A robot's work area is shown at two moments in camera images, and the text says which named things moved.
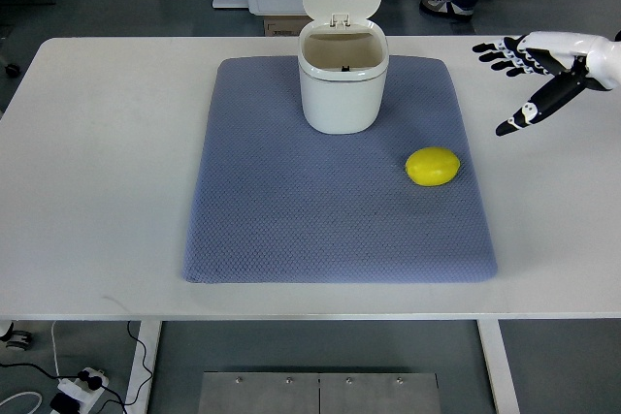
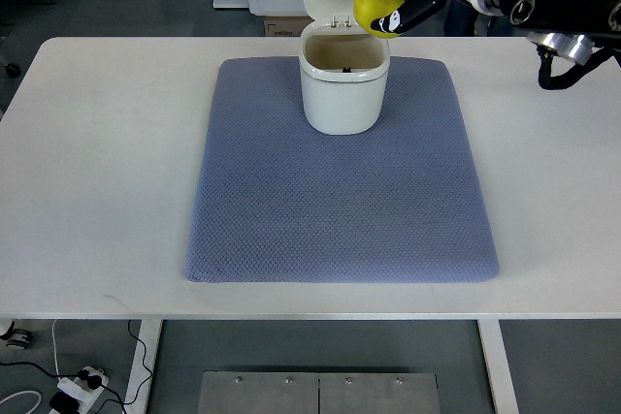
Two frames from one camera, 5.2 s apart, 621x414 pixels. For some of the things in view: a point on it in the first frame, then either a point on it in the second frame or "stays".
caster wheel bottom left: [16, 338] stays
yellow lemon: [432, 166] → [372, 2]
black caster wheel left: [13, 70] stays
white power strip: [80, 390] stays
